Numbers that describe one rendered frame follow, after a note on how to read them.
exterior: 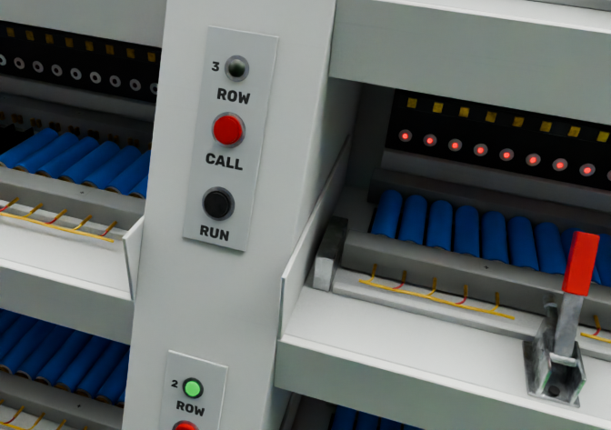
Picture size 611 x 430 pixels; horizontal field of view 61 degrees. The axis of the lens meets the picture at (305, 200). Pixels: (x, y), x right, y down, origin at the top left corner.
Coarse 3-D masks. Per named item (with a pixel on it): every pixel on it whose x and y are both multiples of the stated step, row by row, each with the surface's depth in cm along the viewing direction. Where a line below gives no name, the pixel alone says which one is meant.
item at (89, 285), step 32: (32, 96) 51; (64, 96) 50; (96, 96) 49; (0, 224) 38; (32, 224) 38; (0, 256) 35; (32, 256) 35; (64, 256) 36; (96, 256) 36; (128, 256) 31; (0, 288) 36; (32, 288) 35; (64, 288) 34; (96, 288) 33; (128, 288) 34; (64, 320) 36; (96, 320) 35; (128, 320) 34
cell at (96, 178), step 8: (120, 152) 44; (128, 152) 44; (136, 152) 45; (112, 160) 43; (120, 160) 43; (128, 160) 44; (104, 168) 42; (112, 168) 42; (120, 168) 43; (88, 176) 41; (96, 176) 41; (104, 176) 41; (112, 176) 42; (96, 184) 40; (104, 184) 41
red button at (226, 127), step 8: (224, 120) 29; (232, 120) 29; (216, 128) 29; (224, 128) 29; (232, 128) 29; (240, 128) 29; (216, 136) 29; (224, 136) 29; (232, 136) 29; (224, 144) 29; (232, 144) 29
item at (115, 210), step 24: (0, 168) 40; (0, 192) 39; (24, 192) 38; (48, 192) 38; (72, 192) 38; (96, 192) 38; (24, 216) 37; (72, 216) 38; (96, 216) 38; (120, 216) 37
